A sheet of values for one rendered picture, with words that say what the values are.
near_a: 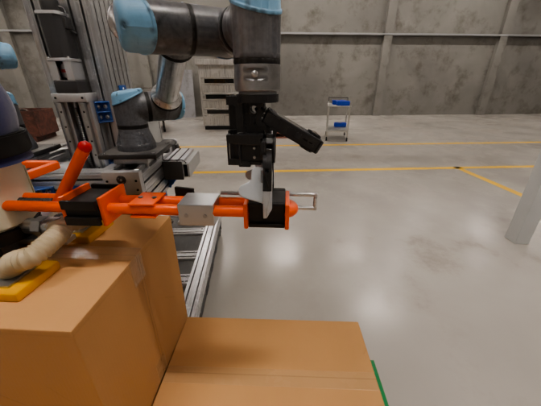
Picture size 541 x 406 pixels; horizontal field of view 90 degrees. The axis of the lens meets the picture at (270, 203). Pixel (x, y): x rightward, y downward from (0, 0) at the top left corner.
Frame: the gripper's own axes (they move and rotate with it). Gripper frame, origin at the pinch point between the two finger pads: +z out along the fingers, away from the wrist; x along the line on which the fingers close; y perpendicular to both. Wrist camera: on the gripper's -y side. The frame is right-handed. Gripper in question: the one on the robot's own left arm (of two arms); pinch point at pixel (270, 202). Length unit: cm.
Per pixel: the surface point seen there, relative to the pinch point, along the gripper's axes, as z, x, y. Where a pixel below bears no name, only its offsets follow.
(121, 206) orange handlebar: 0.0, 3.1, 28.5
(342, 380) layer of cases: 54, -1, -20
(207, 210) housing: 0.3, 3.5, 11.7
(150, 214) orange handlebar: 1.8, 2.6, 23.4
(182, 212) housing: 0.7, 3.5, 16.6
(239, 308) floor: 108, -77, 24
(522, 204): 73, -170, -204
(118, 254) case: 13.5, -0.1, 34.1
